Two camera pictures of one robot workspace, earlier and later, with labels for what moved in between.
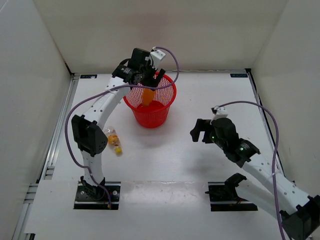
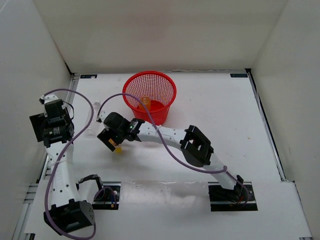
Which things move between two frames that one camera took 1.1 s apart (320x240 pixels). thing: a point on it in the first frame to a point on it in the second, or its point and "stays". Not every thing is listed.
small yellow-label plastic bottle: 113,140 stays
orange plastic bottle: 148,96 to 146,102
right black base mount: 223,196 stays
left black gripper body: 149,70 to 39,121
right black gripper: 200,125 to 106,133
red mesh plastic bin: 155,115 stays
